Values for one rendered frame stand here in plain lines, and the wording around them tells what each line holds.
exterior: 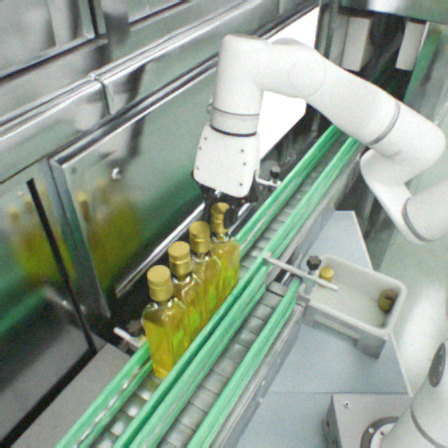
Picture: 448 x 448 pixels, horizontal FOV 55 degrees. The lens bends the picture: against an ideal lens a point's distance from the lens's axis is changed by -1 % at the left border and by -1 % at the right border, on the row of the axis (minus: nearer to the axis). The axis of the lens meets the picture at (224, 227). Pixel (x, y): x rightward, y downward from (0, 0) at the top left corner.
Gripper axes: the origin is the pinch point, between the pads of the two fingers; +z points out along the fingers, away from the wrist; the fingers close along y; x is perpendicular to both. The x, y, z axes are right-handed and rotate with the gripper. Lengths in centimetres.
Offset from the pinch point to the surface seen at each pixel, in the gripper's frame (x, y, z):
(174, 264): -12.6, -0.1, 4.5
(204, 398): -11.3, 8.4, 31.2
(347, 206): 109, 1, 39
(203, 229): -6.1, 0.5, 0.7
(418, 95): 96, 14, -12
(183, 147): 5.8, -13.0, -6.6
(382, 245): 113, 19, 52
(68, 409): -25.7, -11.1, 35.1
